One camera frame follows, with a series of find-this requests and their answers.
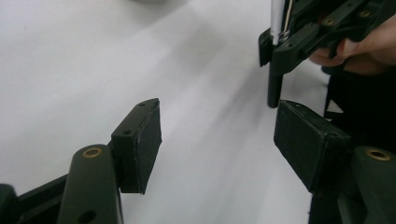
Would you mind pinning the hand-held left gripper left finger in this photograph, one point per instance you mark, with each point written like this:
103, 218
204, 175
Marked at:
137, 149

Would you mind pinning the black makeup brush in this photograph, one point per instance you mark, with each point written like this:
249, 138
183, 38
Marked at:
275, 90

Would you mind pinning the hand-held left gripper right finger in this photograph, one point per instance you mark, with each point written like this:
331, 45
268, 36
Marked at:
308, 146

